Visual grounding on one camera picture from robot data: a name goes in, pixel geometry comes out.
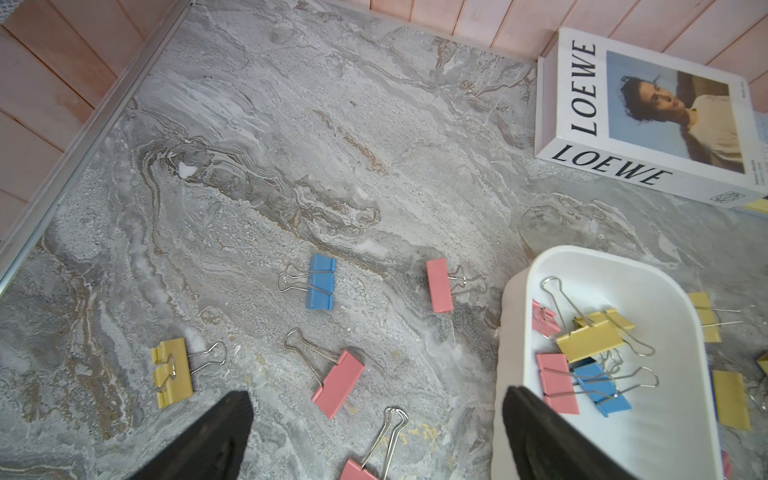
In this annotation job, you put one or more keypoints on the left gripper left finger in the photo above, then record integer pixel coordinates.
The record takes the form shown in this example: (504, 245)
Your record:
(211, 448)

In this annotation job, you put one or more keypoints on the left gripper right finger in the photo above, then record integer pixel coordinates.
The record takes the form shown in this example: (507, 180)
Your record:
(545, 446)

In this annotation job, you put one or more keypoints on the yellow binder clip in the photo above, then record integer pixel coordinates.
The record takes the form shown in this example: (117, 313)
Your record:
(709, 316)
(172, 374)

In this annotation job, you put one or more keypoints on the white storage box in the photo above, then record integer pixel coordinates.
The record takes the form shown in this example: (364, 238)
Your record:
(670, 430)

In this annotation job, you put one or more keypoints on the small pink binder clip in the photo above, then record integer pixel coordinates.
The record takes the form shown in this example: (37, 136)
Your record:
(445, 285)

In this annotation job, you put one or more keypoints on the blue binder clip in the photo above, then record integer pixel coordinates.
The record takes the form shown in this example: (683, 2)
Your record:
(317, 281)

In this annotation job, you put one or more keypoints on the white Loewe book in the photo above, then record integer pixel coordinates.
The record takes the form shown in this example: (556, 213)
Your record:
(649, 119)

